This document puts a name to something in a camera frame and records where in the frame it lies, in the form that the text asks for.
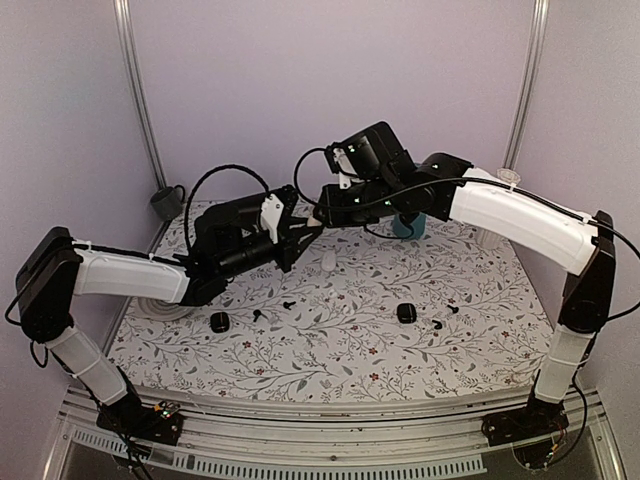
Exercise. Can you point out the white oval earbud case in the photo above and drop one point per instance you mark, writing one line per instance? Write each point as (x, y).
(328, 261)

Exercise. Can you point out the white ribbed vase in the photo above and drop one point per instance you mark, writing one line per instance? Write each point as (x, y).
(485, 238)

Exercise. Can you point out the black earbud case left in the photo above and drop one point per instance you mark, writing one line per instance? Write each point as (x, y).
(219, 322)

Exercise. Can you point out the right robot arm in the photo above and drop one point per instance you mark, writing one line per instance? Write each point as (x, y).
(447, 187)

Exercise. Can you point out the aluminium front rail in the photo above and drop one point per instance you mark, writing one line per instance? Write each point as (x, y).
(252, 439)

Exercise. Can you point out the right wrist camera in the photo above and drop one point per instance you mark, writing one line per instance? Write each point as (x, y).
(340, 165)

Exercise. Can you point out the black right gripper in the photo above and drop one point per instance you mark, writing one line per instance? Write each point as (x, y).
(335, 215)

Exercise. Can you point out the black earbud case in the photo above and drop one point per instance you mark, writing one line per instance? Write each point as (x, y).
(219, 322)
(406, 313)

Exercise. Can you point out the aluminium frame post left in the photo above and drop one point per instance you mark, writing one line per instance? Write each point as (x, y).
(129, 52)

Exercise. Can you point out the white ribbed plate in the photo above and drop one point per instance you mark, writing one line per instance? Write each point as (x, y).
(157, 310)

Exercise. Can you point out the white earbud charging case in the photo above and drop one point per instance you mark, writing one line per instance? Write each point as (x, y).
(313, 222)

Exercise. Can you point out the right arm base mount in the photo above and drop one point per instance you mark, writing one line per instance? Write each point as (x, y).
(523, 423)

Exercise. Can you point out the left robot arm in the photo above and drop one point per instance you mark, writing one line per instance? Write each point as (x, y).
(61, 268)

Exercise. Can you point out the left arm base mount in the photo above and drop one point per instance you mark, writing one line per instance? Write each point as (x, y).
(129, 417)

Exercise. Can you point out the dark green ceramic mug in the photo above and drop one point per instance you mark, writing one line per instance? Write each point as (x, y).
(167, 202)

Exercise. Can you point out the teal plastic cup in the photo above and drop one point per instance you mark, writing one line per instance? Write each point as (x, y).
(409, 227)

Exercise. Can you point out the black earbud case right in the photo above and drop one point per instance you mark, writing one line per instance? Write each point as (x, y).
(406, 313)

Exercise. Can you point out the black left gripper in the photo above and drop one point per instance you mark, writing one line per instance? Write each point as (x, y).
(287, 245)

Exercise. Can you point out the floral patterned table mat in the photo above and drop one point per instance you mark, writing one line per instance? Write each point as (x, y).
(342, 341)

